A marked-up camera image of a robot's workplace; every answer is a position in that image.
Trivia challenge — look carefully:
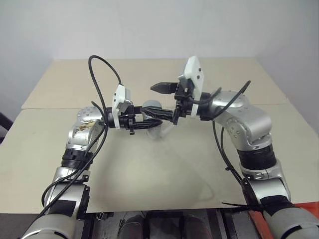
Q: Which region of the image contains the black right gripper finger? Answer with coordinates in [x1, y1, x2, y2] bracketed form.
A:
[150, 82, 179, 95]
[171, 105, 181, 126]

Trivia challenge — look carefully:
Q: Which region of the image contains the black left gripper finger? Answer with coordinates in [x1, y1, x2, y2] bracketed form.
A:
[142, 107, 175, 120]
[136, 119, 163, 129]

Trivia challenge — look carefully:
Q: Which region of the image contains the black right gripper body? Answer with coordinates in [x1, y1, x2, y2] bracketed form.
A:
[174, 82, 195, 118]

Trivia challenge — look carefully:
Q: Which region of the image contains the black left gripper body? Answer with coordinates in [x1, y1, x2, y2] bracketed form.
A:
[118, 106, 144, 136]

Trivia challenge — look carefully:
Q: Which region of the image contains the clear plastic jar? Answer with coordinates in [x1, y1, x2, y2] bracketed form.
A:
[146, 108, 170, 142]

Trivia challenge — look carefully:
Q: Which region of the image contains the grey jar lid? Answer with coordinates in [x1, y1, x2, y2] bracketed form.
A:
[144, 99, 163, 110]

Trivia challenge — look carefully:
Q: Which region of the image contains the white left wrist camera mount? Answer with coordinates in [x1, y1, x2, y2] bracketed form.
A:
[111, 84, 133, 131]

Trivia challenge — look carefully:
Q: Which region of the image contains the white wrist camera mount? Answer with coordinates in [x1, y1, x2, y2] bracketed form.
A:
[177, 56, 207, 118]
[111, 84, 133, 131]

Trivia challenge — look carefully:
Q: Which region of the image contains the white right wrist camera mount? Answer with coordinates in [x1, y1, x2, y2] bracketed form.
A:
[177, 56, 207, 118]

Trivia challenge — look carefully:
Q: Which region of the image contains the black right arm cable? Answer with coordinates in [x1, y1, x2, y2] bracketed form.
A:
[211, 80, 251, 200]

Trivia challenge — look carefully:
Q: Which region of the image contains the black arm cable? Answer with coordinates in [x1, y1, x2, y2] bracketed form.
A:
[40, 54, 123, 215]
[211, 80, 251, 200]

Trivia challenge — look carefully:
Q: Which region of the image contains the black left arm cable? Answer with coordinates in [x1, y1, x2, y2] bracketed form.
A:
[40, 54, 123, 215]

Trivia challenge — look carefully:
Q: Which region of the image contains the black metal frame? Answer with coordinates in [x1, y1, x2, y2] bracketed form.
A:
[82, 210, 250, 239]

